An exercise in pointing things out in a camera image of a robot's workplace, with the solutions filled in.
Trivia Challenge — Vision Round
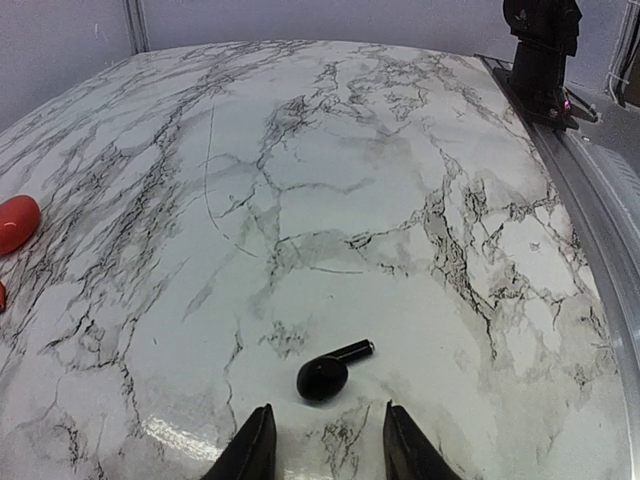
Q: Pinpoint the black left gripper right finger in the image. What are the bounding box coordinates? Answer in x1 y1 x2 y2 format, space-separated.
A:
383 401 461 480

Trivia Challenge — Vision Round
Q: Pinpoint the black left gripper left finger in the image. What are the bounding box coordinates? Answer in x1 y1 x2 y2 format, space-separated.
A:
201 403 277 480

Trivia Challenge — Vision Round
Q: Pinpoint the black earbud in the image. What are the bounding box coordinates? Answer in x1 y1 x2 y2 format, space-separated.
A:
296 339 375 403

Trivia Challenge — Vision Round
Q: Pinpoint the red earbud near case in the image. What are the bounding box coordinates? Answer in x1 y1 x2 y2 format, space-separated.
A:
0 281 7 313

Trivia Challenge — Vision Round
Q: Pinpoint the red round charging case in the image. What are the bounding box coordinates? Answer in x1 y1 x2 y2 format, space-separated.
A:
0 195 41 255

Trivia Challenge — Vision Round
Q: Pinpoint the front aluminium rail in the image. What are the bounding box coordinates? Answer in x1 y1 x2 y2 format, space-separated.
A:
474 54 640 480

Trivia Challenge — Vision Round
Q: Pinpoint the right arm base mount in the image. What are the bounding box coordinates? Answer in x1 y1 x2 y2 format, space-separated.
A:
479 0 599 132

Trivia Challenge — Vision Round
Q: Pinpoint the left aluminium frame post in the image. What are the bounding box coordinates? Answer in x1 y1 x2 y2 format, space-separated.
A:
123 0 150 55

